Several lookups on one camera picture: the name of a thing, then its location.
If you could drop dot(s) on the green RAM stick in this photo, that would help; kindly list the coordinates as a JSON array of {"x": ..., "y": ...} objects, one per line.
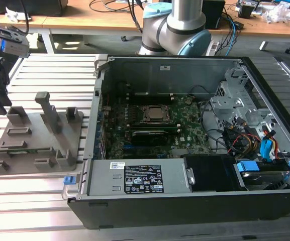
[
  {"x": 21, "y": 151},
  {"x": 154, "y": 127}
]

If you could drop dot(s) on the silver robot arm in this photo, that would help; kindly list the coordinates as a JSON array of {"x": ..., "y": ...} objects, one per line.
[{"x": 175, "y": 27}]

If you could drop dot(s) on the RAM slot with white clips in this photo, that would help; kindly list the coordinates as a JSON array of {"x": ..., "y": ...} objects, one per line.
[
  {"x": 157, "y": 99},
  {"x": 157, "y": 94}
]

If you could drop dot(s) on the RAM slot with black clips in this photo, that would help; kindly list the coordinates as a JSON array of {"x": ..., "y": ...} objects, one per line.
[
  {"x": 157, "y": 102},
  {"x": 157, "y": 97}
]

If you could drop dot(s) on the white crumpled paper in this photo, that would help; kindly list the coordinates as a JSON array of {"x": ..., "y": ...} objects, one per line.
[{"x": 16, "y": 15}]

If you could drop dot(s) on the large black box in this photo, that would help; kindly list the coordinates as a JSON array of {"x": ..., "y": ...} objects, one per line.
[{"x": 34, "y": 7}]

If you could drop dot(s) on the grey parts rack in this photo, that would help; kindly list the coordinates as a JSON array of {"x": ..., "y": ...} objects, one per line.
[{"x": 41, "y": 160}]

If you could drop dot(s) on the wooden desk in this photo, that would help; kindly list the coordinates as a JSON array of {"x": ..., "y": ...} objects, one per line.
[{"x": 97, "y": 22}]

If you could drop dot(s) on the blue case latch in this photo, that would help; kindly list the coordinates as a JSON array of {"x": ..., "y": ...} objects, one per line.
[{"x": 69, "y": 180}]

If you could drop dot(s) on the black caster wheel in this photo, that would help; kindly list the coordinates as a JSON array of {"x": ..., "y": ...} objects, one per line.
[{"x": 123, "y": 39}]

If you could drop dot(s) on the blue expansion slot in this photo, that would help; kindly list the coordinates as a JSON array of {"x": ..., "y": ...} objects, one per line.
[{"x": 127, "y": 146}]

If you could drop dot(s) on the grey power supply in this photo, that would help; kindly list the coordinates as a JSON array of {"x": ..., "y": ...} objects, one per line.
[{"x": 104, "y": 180}]

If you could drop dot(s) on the white barcode sticker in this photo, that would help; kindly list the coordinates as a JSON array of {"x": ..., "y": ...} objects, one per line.
[{"x": 116, "y": 166}]

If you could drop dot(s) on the silver CPU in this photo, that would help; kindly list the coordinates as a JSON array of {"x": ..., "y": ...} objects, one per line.
[{"x": 155, "y": 113}]

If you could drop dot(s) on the black graphics card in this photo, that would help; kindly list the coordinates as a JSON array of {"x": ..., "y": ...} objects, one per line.
[{"x": 149, "y": 138}]

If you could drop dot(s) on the black power supply label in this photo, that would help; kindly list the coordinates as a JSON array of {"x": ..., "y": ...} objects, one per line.
[{"x": 142, "y": 179}]

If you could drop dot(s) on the CPU socket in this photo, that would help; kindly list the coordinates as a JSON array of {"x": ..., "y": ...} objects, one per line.
[{"x": 168, "y": 120}]

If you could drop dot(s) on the green motherboard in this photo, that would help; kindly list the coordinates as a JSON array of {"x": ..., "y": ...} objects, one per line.
[{"x": 185, "y": 118}]

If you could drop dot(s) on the silver coin battery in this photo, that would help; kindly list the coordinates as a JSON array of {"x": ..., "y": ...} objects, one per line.
[{"x": 188, "y": 101}]

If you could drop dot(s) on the black and grey PC case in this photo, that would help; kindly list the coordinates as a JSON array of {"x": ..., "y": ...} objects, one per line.
[{"x": 159, "y": 213}]

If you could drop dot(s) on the white power strip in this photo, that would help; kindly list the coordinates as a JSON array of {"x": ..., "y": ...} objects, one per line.
[{"x": 212, "y": 49}]

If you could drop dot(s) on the tall black device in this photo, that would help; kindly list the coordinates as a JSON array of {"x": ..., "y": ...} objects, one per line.
[{"x": 215, "y": 15}]

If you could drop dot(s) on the grey metal drive cage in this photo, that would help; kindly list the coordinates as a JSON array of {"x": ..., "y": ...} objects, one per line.
[{"x": 230, "y": 105}]

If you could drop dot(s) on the small dark device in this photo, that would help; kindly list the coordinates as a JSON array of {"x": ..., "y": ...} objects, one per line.
[{"x": 247, "y": 11}]

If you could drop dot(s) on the blue disk carrier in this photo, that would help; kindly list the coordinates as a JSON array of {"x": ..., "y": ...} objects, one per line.
[{"x": 247, "y": 167}]

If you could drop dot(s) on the hard disk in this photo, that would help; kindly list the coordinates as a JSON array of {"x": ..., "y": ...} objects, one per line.
[{"x": 255, "y": 177}]

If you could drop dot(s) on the clear plastic bag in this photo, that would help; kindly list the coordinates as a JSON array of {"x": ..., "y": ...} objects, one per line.
[{"x": 278, "y": 12}]

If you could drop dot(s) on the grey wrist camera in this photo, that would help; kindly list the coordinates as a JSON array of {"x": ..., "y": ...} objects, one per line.
[{"x": 15, "y": 46}]

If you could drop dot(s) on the small sticker on case wall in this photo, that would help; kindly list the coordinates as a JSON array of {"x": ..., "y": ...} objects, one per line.
[{"x": 164, "y": 68}]

